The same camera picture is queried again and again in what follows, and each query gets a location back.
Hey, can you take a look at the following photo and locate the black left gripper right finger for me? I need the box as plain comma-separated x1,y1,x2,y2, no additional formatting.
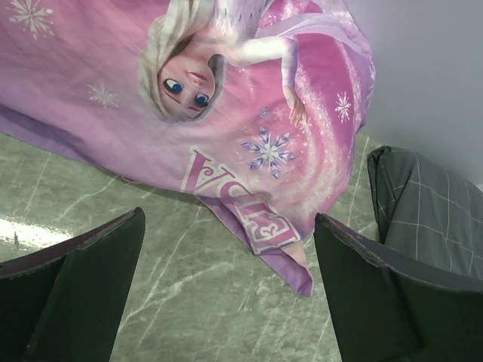
314,214,482,362

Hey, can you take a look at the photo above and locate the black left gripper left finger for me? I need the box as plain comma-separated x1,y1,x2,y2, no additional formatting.
1,207,146,362

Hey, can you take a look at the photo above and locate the pink printed pillowcase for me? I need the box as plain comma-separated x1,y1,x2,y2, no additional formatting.
1,0,375,296

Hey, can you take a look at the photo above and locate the grey checked pillow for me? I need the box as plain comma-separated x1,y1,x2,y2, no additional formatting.
368,146,482,279

